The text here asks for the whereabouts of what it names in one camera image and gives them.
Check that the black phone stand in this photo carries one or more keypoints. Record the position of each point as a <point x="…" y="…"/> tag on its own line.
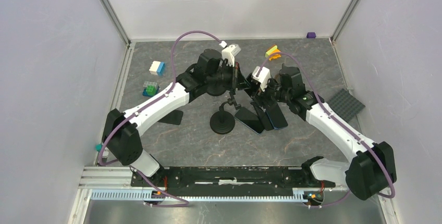
<point x="223" y="122"/>
<point x="215" y="90"/>

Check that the yellow orange toy block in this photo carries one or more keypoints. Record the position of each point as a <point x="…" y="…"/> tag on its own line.
<point x="272" y="53"/>

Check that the black rear phone stand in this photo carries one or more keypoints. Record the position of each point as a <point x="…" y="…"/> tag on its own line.
<point x="215" y="90"/>

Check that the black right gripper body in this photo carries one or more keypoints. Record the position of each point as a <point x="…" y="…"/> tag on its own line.
<point x="272" y="93"/>

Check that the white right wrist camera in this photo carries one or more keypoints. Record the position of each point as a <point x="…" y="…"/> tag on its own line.
<point x="262" y="76"/>

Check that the black front phone stand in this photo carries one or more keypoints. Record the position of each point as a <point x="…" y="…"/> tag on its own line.
<point x="223" y="122"/>

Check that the white blue toy block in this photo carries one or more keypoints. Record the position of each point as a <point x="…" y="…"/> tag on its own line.
<point x="157" y="68"/>

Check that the dark grey phone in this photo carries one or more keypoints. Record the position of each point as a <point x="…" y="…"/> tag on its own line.
<point x="262" y="116"/>

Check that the grey studded baseplate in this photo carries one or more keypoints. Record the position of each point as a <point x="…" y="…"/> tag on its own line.
<point x="345" y="105"/>

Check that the dark blue edged phone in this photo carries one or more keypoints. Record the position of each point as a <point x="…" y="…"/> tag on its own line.
<point x="276" y="117"/>

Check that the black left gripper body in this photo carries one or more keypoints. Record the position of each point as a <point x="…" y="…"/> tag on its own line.
<point x="226" y="77"/>

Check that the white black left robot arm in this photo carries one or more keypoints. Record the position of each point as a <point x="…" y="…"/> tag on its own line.
<point x="214" y="73"/>

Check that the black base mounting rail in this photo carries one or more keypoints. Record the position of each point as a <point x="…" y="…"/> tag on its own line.
<point x="235" y="181"/>

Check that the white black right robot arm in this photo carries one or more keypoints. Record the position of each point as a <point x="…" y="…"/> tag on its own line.
<point x="370" y="167"/>

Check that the black folding desk stand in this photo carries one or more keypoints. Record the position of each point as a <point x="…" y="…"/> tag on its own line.
<point x="173" y="118"/>

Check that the teal small clip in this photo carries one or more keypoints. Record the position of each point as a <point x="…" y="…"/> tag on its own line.
<point x="98" y="147"/>

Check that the green blue toy bricks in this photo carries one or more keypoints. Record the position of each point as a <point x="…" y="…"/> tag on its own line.
<point x="150" y="89"/>

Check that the black flat phone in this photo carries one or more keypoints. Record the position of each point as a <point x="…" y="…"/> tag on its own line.
<point x="249" y="119"/>

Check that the purple small block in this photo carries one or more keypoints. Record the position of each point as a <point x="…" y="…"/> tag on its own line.
<point x="311" y="35"/>

